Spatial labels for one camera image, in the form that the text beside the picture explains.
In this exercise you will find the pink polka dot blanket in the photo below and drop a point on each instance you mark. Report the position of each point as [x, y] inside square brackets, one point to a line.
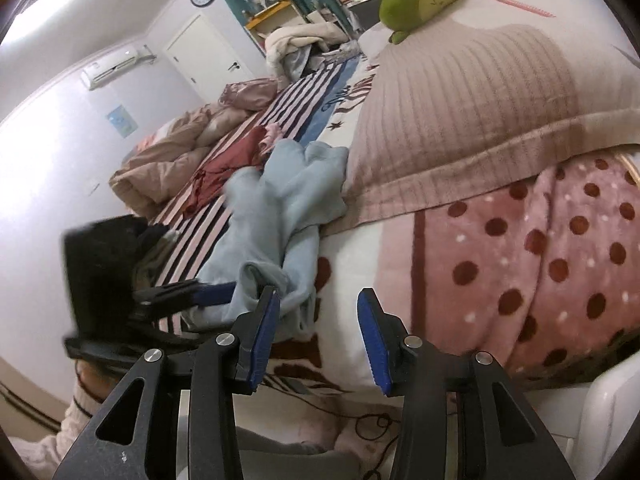
[525, 260]

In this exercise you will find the light blue garment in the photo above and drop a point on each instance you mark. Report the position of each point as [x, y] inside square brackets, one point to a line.
[280, 200]

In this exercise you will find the white headboard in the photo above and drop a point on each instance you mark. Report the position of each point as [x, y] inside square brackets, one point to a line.
[610, 410]

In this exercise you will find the grey striped garment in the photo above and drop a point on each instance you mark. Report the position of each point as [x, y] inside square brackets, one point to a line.
[155, 260]

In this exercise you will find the red garment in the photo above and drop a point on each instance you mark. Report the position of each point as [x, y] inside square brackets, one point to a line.
[225, 165]

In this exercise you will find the beige ribbed pillow cover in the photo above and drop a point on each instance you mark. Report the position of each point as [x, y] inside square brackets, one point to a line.
[475, 110]

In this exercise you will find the grey cloth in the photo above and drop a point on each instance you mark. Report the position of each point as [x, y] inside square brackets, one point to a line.
[300, 460]

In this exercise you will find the beige duvet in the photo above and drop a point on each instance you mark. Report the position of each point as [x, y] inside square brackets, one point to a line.
[170, 160]

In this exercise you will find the white door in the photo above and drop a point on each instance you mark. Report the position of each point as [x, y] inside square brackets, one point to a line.
[205, 55]

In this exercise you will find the yellow shelf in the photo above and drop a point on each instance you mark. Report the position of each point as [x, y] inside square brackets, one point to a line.
[270, 12]

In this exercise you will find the pile of white bedding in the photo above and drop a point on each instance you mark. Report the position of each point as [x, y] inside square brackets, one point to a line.
[290, 45]

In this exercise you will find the white pillow pink stitching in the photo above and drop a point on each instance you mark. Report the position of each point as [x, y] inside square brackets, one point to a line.
[550, 0]

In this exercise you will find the white air conditioner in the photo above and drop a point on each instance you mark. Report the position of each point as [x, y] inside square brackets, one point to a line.
[117, 66]

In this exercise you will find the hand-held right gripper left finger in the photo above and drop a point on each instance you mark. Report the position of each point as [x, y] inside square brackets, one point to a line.
[265, 330]

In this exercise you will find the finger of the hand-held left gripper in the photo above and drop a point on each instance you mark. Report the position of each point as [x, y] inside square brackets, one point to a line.
[150, 316]
[210, 294]

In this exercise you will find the pink floral pillow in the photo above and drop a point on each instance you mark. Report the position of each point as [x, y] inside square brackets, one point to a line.
[250, 94]

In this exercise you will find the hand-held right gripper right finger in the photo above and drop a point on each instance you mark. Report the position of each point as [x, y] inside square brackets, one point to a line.
[372, 340]

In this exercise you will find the small pink garment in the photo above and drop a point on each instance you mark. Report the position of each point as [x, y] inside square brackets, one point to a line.
[272, 136]

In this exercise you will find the person's left forearm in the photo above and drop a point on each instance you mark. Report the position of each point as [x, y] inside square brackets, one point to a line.
[75, 420]

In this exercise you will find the blue wall poster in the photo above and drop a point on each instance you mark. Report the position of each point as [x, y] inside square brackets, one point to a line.
[121, 120]

